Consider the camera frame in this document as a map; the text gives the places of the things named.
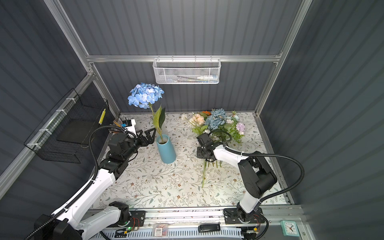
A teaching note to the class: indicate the peach flower stem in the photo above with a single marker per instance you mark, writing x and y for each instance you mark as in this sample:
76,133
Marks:
197,123

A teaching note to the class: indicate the white wire mesh basket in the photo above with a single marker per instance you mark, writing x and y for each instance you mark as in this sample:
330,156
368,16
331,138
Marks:
195,72

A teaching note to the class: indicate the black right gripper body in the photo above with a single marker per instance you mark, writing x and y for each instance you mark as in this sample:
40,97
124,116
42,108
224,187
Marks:
201,152

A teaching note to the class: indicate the coloured pencils bundle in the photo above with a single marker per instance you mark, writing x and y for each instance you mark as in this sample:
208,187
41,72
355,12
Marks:
118,123

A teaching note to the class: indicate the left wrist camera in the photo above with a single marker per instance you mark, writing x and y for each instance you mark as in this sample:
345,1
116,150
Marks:
129,126

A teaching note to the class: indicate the dusty blue rose bunch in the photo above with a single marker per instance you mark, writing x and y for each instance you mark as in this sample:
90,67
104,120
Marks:
217,120

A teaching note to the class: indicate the teal ceramic vase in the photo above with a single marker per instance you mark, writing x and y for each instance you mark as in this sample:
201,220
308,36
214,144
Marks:
166,149

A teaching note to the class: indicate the black wire wall basket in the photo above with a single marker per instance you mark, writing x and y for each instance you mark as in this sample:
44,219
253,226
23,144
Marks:
64,137

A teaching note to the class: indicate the purple white flower bunch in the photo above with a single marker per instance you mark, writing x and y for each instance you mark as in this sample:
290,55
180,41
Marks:
234,127

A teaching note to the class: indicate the floral patterned table mat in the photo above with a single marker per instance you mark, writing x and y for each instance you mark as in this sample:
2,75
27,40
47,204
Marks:
149,183

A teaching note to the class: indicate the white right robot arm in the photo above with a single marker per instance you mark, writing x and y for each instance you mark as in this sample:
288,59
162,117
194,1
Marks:
257,174

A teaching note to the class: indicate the blue hydrangea flower stem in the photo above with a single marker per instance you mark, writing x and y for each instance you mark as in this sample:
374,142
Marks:
144,96

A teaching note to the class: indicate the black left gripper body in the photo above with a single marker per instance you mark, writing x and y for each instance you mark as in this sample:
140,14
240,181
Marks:
133,145

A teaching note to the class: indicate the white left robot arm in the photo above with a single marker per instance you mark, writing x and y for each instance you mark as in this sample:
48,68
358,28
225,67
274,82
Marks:
67,222

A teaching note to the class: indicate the teal small clock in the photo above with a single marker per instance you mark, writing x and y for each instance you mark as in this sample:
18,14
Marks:
290,228

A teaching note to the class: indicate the white rose stem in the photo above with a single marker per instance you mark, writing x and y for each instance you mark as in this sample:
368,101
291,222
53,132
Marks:
207,164

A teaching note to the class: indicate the black remote device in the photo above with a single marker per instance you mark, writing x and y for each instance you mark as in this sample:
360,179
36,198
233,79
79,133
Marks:
208,228

